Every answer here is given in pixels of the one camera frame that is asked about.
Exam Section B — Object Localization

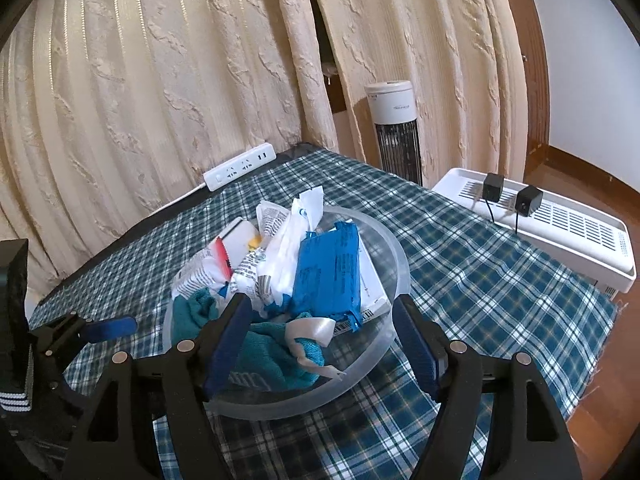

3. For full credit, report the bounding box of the small white sponge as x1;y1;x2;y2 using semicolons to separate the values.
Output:
219;217;262;261

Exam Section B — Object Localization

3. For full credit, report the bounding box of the white flat appliance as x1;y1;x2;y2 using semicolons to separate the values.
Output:
431;167;639;295

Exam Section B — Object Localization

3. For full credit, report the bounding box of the white medicine box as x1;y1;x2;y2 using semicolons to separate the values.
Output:
332;247;392;335

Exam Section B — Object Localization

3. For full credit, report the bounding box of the white power strip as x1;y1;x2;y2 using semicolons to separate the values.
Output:
202;143;277;192

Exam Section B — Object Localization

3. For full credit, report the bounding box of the beige patterned curtain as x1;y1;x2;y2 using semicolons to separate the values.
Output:
302;0;531;186
0;0;341;281

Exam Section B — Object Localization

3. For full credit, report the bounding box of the plaid tablecloth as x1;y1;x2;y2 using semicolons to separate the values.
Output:
27;152;621;480

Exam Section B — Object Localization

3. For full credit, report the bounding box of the black power adapter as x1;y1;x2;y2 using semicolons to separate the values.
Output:
512;186;544;235
481;172;507;224

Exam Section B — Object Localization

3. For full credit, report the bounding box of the blue towel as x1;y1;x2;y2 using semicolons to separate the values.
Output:
172;287;347;393

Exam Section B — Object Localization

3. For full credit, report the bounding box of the blue wipes packet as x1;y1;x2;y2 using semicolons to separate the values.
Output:
290;220;363;335

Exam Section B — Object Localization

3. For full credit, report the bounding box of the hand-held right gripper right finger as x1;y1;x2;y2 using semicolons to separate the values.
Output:
391;294;583;480

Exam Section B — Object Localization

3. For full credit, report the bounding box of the white tower fan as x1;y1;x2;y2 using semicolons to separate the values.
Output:
364;80;425;187

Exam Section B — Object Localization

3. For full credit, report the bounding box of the cotton swab bag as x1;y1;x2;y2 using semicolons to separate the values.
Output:
270;186;326;311

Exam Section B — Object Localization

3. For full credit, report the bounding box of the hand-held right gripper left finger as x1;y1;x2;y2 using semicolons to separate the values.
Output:
62;291;255;480

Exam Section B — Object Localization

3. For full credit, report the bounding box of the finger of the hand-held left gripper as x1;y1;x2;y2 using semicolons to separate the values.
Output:
29;313;139;362

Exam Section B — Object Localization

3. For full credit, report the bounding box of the wooden door frame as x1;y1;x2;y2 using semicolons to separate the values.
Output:
492;0;553;181

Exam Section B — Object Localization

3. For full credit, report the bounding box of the white power strip cable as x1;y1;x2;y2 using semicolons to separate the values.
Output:
145;184;208;221

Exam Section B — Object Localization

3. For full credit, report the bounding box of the clear plastic bowl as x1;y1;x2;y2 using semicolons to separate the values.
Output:
164;203;412;421

